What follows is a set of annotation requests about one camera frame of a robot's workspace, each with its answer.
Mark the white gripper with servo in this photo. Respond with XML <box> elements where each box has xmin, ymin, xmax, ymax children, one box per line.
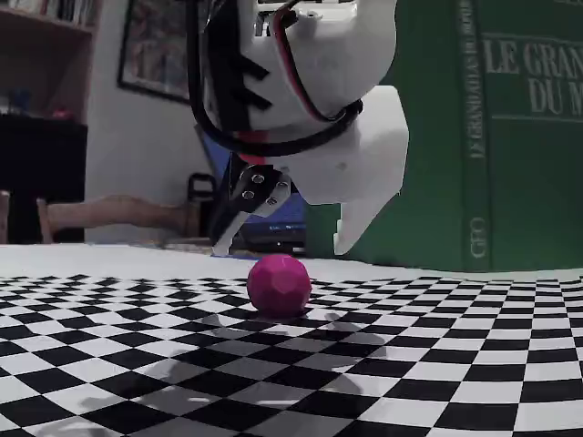
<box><xmin>202</xmin><ymin>0</ymin><xmax>410</xmax><ymax>206</ymax></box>

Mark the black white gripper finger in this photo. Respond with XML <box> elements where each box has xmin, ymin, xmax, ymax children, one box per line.
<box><xmin>211</xmin><ymin>157</ymin><xmax>293</xmax><ymax>256</ymax></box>

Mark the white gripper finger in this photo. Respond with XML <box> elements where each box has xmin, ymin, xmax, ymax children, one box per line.
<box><xmin>333</xmin><ymin>191</ymin><xmax>398</xmax><ymax>256</ymax></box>

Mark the pink faceted ball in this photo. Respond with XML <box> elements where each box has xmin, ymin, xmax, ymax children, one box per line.
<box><xmin>247</xmin><ymin>254</ymin><xmax>313</xmax><ymax>319</ymax></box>

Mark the open black laptop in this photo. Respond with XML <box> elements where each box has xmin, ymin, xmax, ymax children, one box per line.
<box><xmin>198</xmin><ymin>125</ymin><xmax>307</xmax><ymax>256</ymax></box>

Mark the large green atlas book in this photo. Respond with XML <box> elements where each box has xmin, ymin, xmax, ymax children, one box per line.
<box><xmin>303</xmin><ymin>0</ymin><xmax>583</xmax><ymax>274</ymax></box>

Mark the light wooden chair back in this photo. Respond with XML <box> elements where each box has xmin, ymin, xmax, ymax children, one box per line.
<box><xmin>36</xmin><ymin>194</ymin><xmax>201</xmax><ymax>245</ymax></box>

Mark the checkerboard printed white sheet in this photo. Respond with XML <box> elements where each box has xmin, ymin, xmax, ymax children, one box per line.
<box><xmin>0</xmin><ymin>243</ymin><xmax>583</xmax><ymax>437</ymax></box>

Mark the black cabinet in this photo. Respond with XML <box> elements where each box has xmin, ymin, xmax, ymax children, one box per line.
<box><xmin>0</xmin><ymin>112</ymin><xmax>88</xmax><ymax>245</ymax></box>

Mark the wooden bookshelf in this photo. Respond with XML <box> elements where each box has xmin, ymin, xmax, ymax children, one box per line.
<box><xmin>0</xmin><ymin>0</ymin><xmax>104</xmax><ymax>124</ymax></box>

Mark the row of upright books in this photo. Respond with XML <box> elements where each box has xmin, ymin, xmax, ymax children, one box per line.
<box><xmin>26</xmin><ymin>0</ymin><xmax>97</xmax><ymax>26</ymax></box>

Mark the black looped handle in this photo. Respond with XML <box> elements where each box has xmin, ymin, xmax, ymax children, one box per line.
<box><xmin>187</xmin><ymin>172</ymin><xmax>218</xmax><ymax>238</ymax></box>

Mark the red white servo cable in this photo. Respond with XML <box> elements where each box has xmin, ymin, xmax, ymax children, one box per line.
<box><xmin>268</xmin><ymin>0</ymin><xmax>363</xmax><ymax>125</ymax></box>

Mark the black cable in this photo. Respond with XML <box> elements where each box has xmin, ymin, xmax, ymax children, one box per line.
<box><xmin>184</xmin><ymin>0</ymin><xmax>365</xmax><ymax>160</ymax></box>

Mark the framed wall picture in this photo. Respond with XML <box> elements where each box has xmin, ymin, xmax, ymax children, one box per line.
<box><xmin>117</xmin><ymin>0</ymin><xmax>192</xmax><ymax>104</ymax></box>

